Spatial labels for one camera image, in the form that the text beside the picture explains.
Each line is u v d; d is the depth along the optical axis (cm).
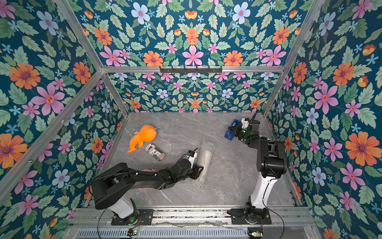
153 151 95
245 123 93
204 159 88
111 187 45
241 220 73
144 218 74
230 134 99
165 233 73
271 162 52
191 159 78
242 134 87
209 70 91
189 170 68
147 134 99
